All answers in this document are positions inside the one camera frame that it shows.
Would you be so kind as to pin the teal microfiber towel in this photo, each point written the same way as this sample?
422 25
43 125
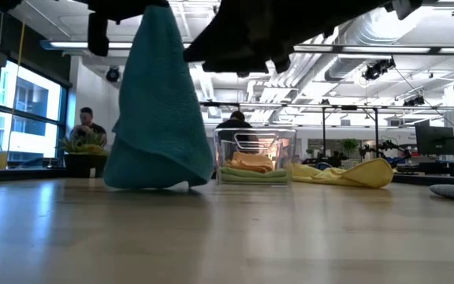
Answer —
160 118

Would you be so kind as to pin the orange microfiber towel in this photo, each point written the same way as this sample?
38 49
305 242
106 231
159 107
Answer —
250 161

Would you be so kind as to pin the green microfiber towel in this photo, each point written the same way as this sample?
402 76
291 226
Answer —
250 176

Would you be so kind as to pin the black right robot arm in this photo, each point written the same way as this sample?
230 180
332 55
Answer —
309 16

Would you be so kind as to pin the yellow microfiber towel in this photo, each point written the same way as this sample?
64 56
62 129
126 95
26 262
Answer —
361 173

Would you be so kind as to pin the person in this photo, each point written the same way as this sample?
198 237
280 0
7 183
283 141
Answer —
87 124
235 120

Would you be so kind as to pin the clear plastic bin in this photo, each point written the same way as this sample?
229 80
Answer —
254 134

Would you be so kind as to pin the large glass window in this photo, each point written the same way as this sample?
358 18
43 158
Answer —
30 102

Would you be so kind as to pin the potted succulent plant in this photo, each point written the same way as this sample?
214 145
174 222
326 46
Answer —
85 152

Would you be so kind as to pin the black ceiling track lights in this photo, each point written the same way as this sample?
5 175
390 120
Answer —
414 101
378 68

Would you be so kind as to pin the green background plant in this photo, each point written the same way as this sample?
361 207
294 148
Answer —
349 145

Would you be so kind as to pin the black computer monitor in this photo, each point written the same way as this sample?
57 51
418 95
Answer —
434 140

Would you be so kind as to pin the black ceiling dome camera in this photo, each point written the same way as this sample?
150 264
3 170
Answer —
112 74

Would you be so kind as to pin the black aluminium table frame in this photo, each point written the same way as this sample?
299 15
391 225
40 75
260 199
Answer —
34 174

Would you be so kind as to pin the black overhead gantry frame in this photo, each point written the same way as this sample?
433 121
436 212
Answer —
376 130

